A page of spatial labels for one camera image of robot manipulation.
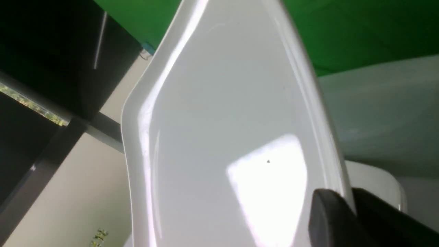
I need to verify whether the green cloth backdrop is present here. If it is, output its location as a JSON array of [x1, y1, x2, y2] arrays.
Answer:
[[97, 0, 439, 76]]

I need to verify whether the large white plastic bin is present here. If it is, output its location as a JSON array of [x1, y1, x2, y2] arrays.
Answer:
[[318, 55, 439, 231]]

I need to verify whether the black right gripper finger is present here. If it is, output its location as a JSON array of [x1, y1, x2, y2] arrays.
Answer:
[[308, 188, 439, 247]]

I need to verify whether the white square rice plate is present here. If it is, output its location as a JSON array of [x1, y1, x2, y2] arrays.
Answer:
[[121, 0, 355, 247]]

